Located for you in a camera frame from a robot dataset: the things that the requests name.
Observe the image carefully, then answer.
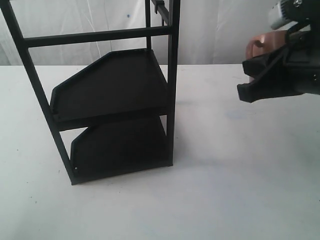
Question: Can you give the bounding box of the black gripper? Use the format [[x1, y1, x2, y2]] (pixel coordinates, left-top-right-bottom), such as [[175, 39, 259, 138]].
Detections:
[[237, 23, 320, 103]]

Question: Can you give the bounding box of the white backdrop curtain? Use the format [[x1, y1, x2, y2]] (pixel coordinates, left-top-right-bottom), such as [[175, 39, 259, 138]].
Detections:
[[11, 0, 276, 65]]

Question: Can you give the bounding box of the black metal shelf rack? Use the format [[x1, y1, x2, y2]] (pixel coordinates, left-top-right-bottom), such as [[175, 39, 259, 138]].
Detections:
[[0, 0, 181, 185]]

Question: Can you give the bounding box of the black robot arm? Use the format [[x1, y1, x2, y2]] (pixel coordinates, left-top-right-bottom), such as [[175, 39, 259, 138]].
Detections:
[[237, 0, 320, 103]]

